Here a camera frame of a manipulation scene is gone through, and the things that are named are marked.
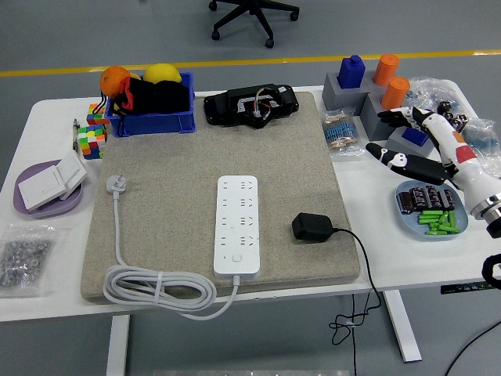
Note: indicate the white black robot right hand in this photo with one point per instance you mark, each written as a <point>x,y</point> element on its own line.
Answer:
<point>450,137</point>

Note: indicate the black plug adapter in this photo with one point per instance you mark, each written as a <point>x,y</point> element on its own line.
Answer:
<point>311,227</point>

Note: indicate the white power strip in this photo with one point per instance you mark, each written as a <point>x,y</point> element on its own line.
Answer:
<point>236,219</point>

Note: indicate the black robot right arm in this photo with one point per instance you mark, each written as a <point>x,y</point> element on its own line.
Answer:
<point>489,209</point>

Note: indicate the black cylindrical capacitor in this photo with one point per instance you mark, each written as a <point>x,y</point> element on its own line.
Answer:
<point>448,199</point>
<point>462,121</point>
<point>418,197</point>
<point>444,106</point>
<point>405,203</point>
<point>432,196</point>
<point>451,116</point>

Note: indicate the blue peg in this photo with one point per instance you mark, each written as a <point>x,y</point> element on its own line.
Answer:
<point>415,137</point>
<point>351,72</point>

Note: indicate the small blue resistor bag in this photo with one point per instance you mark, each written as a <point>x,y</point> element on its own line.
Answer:
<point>485,137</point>

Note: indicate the large clear resistor bag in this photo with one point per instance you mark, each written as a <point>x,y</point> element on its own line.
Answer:
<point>430,92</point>

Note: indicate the orange cylinder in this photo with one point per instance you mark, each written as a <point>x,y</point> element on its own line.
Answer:
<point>394,94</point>
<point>385,68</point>

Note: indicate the grey block with orange cylinder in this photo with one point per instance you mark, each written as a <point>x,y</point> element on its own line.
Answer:
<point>373,119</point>

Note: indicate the green battery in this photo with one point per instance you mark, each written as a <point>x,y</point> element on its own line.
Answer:
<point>444,218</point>
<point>436,233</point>
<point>452,220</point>
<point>430,214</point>
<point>428,220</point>
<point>452,231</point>
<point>438,226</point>

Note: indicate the light blue plate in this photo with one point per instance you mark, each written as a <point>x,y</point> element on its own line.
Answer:
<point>415,231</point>

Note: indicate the bag of brown-blue resistors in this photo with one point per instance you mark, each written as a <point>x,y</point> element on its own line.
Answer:
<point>339,133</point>

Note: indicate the black table control panel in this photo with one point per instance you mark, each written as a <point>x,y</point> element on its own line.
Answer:
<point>466,288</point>

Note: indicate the white table leg with foot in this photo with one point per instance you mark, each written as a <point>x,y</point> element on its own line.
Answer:
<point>403,333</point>

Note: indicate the black open electronic device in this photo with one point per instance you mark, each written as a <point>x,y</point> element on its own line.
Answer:
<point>223,105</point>

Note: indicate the black office chair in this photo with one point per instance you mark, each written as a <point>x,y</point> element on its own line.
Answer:
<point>254,15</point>

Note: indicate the grey-brown mat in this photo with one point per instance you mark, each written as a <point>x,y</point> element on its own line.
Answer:
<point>168,164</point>

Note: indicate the black red cloth pouch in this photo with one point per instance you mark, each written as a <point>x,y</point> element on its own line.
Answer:
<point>164,98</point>

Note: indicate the yellow lemon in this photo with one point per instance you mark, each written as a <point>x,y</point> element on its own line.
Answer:
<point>160,72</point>

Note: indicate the blue plastic bin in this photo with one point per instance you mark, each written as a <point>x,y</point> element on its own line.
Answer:
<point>152,123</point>

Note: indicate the orange fruit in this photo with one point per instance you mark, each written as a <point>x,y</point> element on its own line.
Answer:
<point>111,80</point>

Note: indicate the small colourful puzzle cube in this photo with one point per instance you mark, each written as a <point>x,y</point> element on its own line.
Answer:
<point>96,113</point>

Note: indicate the large colourful puzzle cube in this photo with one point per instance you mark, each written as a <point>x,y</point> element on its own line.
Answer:
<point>92,141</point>

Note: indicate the metal pen tool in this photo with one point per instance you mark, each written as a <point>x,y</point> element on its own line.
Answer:
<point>76,135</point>

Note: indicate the purple tray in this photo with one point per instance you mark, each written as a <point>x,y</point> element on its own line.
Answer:
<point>55,207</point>

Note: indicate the bag of metal nuts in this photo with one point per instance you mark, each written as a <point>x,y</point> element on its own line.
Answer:
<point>23,258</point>

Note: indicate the small white switch panel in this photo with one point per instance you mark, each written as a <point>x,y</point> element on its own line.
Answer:
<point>72,170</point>

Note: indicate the large white switch panel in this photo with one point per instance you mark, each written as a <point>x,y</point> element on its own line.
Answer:
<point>41,188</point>

